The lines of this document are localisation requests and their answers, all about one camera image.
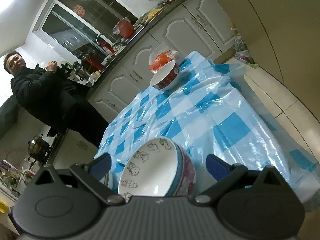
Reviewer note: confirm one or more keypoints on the red pot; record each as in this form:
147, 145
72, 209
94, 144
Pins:
125, 28

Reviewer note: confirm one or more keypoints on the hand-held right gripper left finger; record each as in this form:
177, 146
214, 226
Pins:
100, 166

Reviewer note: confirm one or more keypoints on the orange and white tissue pack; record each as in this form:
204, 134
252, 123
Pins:
160, 60

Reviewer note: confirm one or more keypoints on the steel stock pot with lid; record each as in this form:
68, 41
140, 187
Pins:
37, 146

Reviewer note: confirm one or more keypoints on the steel faucet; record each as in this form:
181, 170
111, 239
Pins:
102, 36

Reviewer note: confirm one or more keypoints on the dark kitchen countertop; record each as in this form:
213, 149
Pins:
130, 43

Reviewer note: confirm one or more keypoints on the kitchen window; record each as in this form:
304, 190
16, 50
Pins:
75, 30

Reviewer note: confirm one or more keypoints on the blue checked plastic tablecloth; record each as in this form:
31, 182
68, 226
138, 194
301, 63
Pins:
200, 120

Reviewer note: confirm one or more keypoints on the cluttered white rack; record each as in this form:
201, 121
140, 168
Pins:
12, 177

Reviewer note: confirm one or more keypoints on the black knife set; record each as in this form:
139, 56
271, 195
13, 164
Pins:
64, 68

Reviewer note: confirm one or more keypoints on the white bowl with red print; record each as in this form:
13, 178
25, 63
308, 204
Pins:
162, 75

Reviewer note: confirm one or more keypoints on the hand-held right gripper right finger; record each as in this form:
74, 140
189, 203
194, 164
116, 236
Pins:
215, 166

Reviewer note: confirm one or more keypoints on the clear plastic bag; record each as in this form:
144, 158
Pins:
245, 52

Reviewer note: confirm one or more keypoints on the red box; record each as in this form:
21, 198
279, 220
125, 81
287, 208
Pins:
96, 65

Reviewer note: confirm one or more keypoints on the white bowl with bear print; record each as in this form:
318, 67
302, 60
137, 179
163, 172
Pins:
150, 175

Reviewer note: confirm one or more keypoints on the white kitchen base cabinets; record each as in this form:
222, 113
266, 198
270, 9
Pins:
175, 30

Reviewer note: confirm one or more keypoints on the pink floral bowl blue rim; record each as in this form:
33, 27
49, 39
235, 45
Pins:
186, 172

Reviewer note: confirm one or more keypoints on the pink window sticker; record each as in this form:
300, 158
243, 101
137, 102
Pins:
78, 8

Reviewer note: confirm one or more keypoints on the glass jar with yellow lid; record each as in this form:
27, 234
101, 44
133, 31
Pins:
95, 77

